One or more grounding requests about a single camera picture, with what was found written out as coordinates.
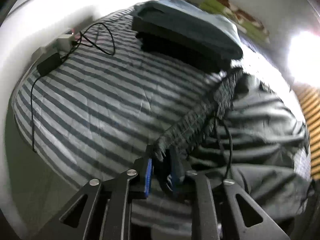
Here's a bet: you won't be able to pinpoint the black power adapter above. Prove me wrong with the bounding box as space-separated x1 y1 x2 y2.
36 53 62 77

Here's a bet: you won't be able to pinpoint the blue white striped quilt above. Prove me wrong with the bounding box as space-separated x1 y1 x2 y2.
13 10 304 187

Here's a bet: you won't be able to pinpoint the dark green garment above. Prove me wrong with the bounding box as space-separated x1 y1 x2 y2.
152 67 316 225

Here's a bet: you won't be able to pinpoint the white power strip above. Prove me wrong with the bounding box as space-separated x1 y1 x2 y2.
56 28 76 53

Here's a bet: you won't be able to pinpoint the folded green floral blankets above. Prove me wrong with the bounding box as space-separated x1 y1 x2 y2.
199 0 270 44

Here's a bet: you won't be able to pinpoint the folded light blue garment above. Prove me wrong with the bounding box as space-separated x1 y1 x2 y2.
132 0 243 60

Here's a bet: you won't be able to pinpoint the white ring light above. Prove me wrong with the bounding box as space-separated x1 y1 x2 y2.
287 31 319 88

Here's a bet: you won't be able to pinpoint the wooden slatted bed rail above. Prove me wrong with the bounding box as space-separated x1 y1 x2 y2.
293 85 320 180

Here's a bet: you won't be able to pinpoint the folded dark grey knit garment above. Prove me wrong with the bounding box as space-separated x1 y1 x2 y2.
132 17 231 73

